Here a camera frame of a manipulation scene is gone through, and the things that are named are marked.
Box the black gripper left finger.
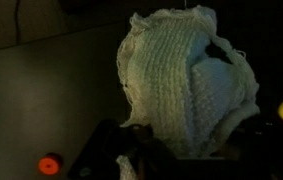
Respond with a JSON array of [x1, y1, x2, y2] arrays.
[[68, 118, 157, 180]]

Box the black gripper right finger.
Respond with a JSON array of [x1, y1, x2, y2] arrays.
[[214, 114, 283, 180]]

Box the white knitted towel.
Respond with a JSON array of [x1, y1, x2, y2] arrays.
[[115, 5, 261, 180]]

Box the orange round peg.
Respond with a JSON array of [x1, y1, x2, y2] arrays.
[[37, 153, 64, 177]]

